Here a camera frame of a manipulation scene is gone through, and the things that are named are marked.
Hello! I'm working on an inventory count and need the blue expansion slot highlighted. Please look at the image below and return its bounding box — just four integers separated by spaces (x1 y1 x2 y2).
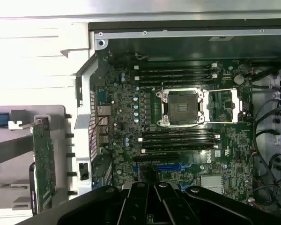
133 164 187 172

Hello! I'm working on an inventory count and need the silver chipset heatsink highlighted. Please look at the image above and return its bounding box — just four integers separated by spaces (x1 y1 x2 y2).
200 175 223 194

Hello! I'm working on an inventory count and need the black expansion slot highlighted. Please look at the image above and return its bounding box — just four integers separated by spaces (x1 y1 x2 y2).
133 154 180 162

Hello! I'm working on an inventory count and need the green motherboard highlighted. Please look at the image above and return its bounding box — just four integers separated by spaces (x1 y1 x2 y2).
93 55 255 204

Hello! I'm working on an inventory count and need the grey parts rack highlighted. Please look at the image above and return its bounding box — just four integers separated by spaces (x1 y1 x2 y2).
0 105 74 211

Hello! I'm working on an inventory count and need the CPU socket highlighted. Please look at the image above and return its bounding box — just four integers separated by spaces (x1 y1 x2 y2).
155 88 206 127

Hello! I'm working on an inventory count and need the metal socket cover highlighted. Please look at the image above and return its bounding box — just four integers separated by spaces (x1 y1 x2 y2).
202 89 243 124

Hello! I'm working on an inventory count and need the open black PC case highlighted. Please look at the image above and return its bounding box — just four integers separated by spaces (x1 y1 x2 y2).
59 20 281 225

